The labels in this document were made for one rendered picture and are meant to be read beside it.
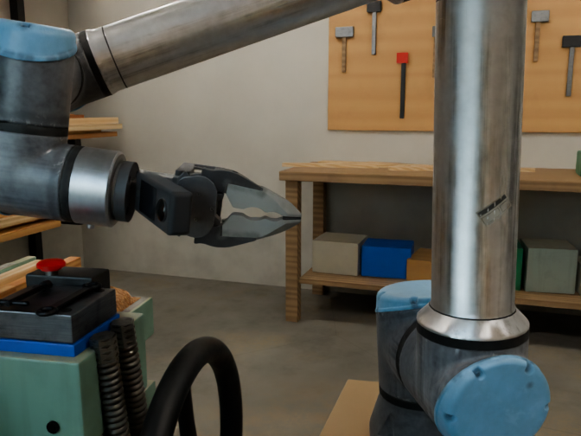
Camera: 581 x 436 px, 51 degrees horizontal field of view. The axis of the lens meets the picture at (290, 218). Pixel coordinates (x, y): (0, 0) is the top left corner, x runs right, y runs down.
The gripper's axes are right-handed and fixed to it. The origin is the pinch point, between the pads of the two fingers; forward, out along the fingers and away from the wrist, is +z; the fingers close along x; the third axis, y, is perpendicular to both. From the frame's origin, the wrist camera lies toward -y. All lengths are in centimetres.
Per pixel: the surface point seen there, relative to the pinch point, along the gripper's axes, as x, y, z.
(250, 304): 126, 279, -1
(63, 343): 10.8, -16.1, -19.9
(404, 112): -1, 294, 74
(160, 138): 43, 352, -78
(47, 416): 17.7, -17.4, -20.6
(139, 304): 20.1, 16.0, -19.3
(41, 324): 9.4, -15.5, -22.2
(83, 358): 11.7, -16.6, -17.9
